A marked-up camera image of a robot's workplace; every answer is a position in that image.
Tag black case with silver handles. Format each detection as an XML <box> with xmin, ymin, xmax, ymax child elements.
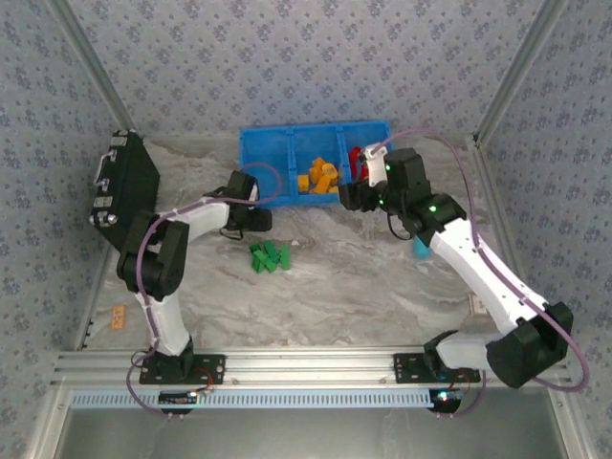
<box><xmin>88</xmin><ymin>128</ymin><xmax>163</xmax><ymax>253</ymax></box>

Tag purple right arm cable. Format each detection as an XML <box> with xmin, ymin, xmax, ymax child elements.
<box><xmin>375</xmin><ymin>127</ymin><xmax>590</xmax><ymax>420</ymax></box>

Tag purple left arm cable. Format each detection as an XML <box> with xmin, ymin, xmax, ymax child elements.
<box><xmin>124</xmin><ymin>162</ymin><xmax>284</xmax><ymax>420</ymax></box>

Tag blue three-compartment bin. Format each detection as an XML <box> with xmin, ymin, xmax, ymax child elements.
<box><xmin>237</xmin><ymin>119</ymin><xmax>398</xmax><ymax>209</ymax></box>

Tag teal block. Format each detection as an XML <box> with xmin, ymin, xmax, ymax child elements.
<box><xmin>411</xmin><ymin>232</ymin><xmax>432</xmax><ymax>261</ymax></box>

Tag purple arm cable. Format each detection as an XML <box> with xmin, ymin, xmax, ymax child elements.
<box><xmin>375</xmin><ymin>127</ymin><xmax>590</xmax><ymax>420</ymax></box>
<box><xmin>124</xmin><ymin>162</ymin><xmax>284</xmax><ymax>420</ymax></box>

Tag long aluminium base rail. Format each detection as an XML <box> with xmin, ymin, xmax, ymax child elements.
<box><xmin>52</xmin><ymin>348</ymin><xmax>573</xmax><ymax>389</ymax></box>

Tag aluminium side rail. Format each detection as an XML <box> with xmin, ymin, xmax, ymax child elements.
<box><xmin>74</xmin><ymin>248</ymin><xmax>116</xmax><ymax>353</ymax></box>
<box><xmin>467</xmin><ymin>133</ymin><xmax>536</xmax><ymax>307</ymax></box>

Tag pale blue slotted cable duct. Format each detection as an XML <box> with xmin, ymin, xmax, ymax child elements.
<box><xmin>70</xmin><ymin>387</ymin><xmax>431</xmax><ymax>408</ymax></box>

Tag aluminium corner post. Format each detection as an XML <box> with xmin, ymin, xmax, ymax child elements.
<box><xmin>472</xmin><ymin>0</ymin><xmax>573</xmax><ymax>144</ymax></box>
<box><xmin>45</xmin><ymin>0</ymin><xmax>141</xmax><ymax>134</ymax></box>

